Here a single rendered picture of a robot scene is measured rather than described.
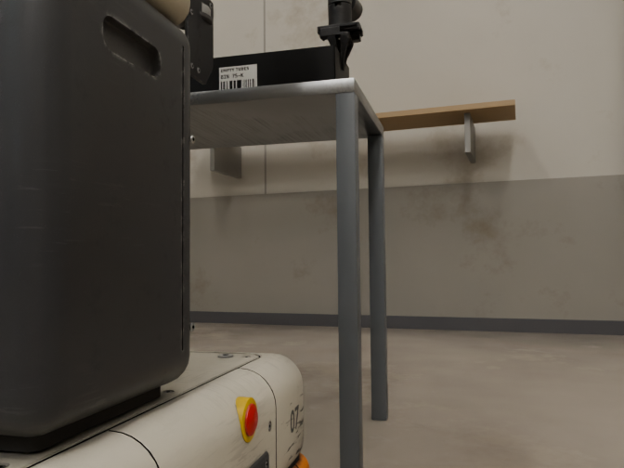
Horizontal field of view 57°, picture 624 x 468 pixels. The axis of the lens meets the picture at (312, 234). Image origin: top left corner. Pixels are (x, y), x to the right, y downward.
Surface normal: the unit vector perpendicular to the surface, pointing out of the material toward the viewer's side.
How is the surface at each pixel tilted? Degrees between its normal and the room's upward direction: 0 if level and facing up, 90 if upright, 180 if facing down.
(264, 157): 90
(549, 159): 90
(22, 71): 90
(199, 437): 62
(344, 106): 90
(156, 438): 39
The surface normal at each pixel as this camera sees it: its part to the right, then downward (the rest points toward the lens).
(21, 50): 0.04, -0.05
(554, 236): -0.34, -0.04
